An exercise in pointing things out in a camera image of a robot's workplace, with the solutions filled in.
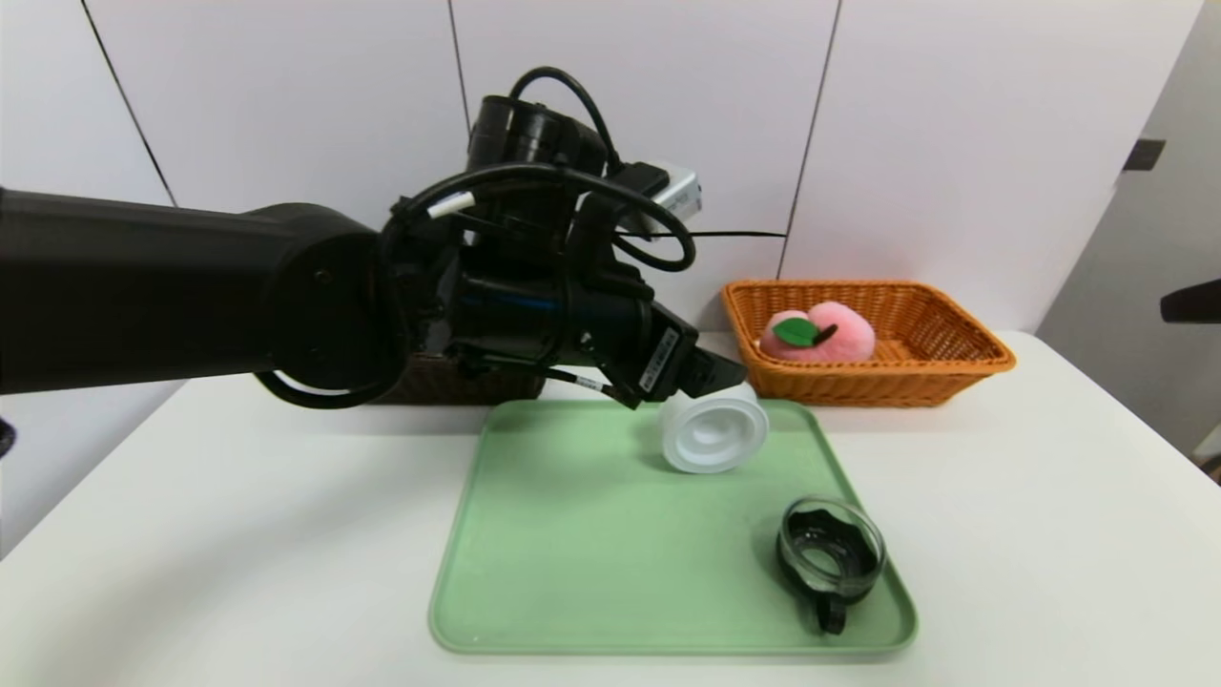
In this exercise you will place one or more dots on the pink plush peach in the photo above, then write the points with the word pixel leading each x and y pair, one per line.
pixel 839 329

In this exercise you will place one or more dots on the orange wicker basket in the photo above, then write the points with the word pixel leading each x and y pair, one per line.
pixel 916 305

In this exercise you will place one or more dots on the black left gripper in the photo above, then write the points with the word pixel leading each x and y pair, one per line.
pixel 665 363

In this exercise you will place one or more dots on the dark brown wicker basket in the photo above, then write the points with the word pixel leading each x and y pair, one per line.
pixel 477 382

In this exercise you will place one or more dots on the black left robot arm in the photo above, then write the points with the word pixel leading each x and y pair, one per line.
pixel 143 286

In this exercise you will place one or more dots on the black wall bracket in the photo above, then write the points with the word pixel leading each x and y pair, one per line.
pixel 1145 155

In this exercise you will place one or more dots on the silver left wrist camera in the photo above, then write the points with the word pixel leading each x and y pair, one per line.
pixel 672 196

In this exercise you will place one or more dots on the light green plastic tray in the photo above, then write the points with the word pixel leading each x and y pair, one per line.
pixel 591 553

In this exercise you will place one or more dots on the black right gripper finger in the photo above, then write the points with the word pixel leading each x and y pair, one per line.
pixel 1202 302

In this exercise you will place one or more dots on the white round plastic cup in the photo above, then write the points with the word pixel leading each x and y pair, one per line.
pixel 713 434

